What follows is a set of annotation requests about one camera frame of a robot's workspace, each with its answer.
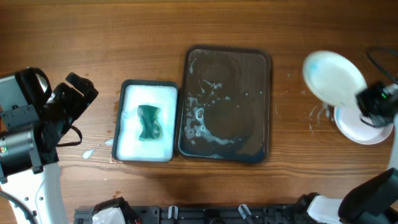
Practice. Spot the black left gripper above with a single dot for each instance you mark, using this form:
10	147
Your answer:
80	102

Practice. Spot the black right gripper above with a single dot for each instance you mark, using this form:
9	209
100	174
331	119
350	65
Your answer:
373	116

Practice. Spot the white plate blue stain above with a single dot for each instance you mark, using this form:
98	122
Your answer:
348	121

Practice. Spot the white plate top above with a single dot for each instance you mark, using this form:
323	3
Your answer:
333	79

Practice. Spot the green scrubbing sponge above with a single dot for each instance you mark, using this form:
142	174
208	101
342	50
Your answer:
151	128

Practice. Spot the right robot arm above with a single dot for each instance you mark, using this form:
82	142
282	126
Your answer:
370	202

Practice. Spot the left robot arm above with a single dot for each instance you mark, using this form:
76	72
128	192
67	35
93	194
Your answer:
36	117

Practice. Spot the small tray with soapy foam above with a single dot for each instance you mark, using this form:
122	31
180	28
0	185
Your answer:
126	146

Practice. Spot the large dark serving tray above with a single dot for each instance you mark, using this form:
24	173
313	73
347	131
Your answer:
225	104

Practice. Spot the black base rail bottom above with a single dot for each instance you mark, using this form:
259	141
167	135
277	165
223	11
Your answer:
270	214

